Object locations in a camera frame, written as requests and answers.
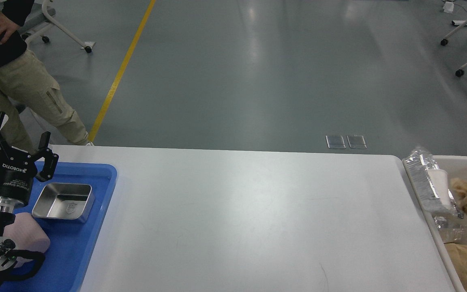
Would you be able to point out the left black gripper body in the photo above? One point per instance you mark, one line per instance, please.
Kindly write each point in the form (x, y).
(17, 173)

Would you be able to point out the square stainless steel tray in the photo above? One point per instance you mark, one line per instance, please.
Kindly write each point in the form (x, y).
(64, 201)

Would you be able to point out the pink ribbed mug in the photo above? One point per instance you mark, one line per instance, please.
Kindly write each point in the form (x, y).
(27, 234)

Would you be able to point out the aluminium foil tray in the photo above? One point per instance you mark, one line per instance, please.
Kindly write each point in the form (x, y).
(416, 165)

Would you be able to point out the white paper cup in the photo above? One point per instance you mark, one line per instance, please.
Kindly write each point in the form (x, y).
(439, 179)

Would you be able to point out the person in beige trousers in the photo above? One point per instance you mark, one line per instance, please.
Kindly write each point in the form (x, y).
(24, 79)

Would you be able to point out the blue plastic tray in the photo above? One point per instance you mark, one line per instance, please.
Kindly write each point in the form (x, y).
(72, 244)

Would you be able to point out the grey office chair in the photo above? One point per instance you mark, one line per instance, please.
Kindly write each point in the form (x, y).
(41, 19)

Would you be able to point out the left floor socket plate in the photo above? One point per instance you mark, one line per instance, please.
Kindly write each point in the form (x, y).
(335, 142)

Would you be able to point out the floor socket plate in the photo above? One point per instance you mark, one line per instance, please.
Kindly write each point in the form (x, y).
(335, 142)
(356, 141)

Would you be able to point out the right floor socket plate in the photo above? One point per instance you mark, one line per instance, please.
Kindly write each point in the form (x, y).
(356, 141)

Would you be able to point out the clear plastic wrap in bin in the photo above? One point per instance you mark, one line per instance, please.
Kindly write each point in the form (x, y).
(449, 230)

